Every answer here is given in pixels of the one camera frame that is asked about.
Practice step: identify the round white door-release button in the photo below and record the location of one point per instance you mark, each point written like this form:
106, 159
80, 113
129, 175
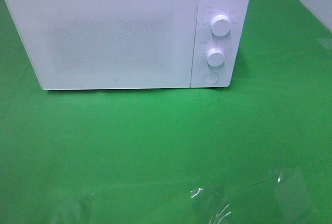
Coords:
211, 78

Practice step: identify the white microwave knob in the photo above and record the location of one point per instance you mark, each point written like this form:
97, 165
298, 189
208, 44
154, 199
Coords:
215, 57
220, 24

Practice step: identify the white microwave door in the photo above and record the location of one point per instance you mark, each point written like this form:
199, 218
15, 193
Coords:
108, 44

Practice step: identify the green table cloth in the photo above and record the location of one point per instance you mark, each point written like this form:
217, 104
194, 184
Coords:
258, 151

